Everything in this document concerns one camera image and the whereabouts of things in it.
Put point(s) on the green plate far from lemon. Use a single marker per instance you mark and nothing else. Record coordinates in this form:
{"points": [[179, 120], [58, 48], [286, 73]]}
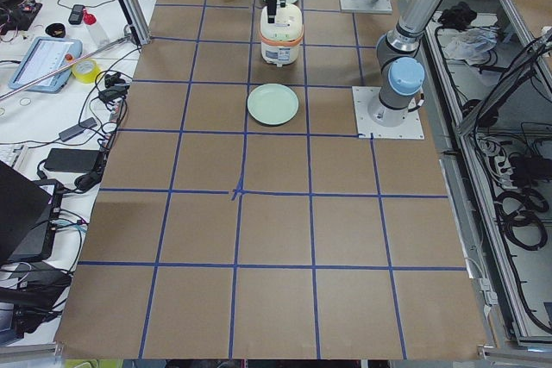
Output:
{"points": [[272, 104]]}

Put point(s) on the black usb hub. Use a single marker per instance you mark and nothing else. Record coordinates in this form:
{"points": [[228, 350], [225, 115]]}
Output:
{"points": [[77, 129]]}

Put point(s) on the red cap spray bottle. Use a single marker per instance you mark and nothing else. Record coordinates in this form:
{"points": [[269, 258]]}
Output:
{"points": [[95, 29]]}

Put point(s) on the crumpled white cloth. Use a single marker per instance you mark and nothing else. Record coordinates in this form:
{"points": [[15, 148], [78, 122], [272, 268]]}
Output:
{"points": [[473, 46]]}

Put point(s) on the white rice cooker pink handle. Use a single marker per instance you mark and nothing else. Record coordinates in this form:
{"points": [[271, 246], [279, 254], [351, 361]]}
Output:
{"points": [[280, 40]]}

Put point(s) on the black handheld device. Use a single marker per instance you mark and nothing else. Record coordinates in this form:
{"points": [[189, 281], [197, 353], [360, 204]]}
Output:
{"points": [[77, 14]]}

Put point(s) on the black small bowl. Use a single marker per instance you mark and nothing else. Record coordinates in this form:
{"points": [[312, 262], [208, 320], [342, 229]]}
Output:
{"points": [[56, 30]]}

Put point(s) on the black laptop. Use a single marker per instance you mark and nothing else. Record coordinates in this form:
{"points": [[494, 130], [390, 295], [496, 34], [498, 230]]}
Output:
{"points": [[28, 211]]}

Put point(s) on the yellow tape roll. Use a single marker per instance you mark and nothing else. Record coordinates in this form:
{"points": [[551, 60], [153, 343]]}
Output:
{"points": [[86, 71]]}

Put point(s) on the black power brick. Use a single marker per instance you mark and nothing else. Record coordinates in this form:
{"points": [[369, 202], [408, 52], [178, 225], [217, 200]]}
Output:
{"points": [[71, 160]]}

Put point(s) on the blue teach pendant near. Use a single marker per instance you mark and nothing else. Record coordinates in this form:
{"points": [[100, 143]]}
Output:
{"points": [[45, 55]]}

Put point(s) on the black cloth bundle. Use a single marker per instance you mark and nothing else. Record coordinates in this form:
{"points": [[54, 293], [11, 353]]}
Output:
{"points": [[458, 17]]}

